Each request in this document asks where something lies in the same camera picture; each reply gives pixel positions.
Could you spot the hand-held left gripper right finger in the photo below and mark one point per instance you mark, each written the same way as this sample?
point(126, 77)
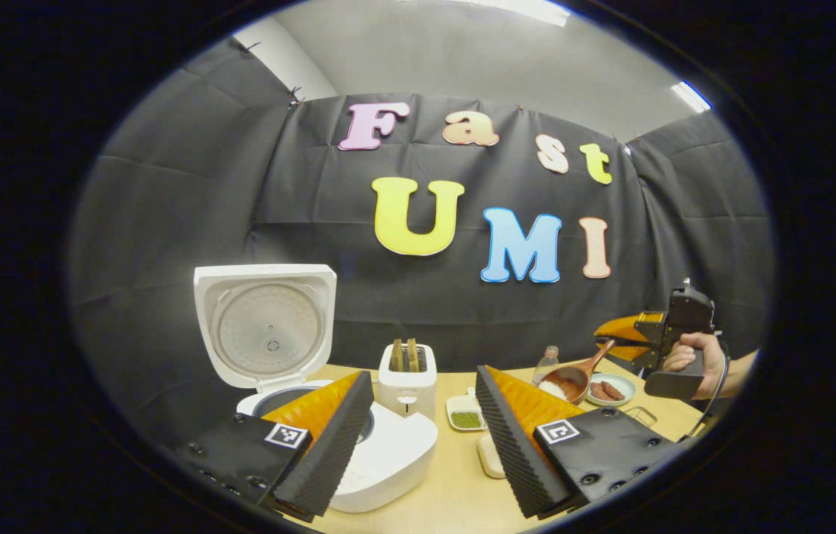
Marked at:
point(518, 452)

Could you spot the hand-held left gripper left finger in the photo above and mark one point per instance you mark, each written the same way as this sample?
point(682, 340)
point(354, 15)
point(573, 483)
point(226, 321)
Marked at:
point(328, 452)

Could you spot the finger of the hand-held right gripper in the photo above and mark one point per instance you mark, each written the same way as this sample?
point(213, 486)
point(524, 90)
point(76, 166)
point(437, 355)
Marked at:
point(629, 354)
point(625, 330)

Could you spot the clear container of rice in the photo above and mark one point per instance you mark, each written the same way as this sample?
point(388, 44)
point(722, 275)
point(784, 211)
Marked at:
point(490, 456)

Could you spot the brown wooden spoon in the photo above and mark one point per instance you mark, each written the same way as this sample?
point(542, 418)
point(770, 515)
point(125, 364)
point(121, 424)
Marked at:
point(573, 382)

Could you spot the white rice cooker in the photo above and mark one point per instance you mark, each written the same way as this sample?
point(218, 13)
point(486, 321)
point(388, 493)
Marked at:
point(395, 456)

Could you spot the red meat slice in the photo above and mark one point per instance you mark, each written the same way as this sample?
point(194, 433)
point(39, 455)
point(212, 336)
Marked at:
point(597, 391)
point(613, 390)

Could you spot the pale green plate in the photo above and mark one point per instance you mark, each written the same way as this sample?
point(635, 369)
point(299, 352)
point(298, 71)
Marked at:
point(621, 393)

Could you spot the white divided dish of beans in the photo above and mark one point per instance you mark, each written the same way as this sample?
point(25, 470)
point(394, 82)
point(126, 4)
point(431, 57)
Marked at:
point(466, 417)

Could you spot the small clear bottle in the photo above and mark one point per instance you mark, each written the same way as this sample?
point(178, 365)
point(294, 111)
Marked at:
point(547, 363)

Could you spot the white toaster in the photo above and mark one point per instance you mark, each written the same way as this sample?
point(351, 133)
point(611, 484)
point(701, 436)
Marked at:
point(406, 389)

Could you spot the ceiling light panel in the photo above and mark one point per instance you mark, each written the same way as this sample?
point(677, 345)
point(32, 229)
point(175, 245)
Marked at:
point(690, 96)
point(529, 10)

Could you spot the black backdrop cloth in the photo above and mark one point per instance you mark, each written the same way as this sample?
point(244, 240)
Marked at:
point(165, 222)

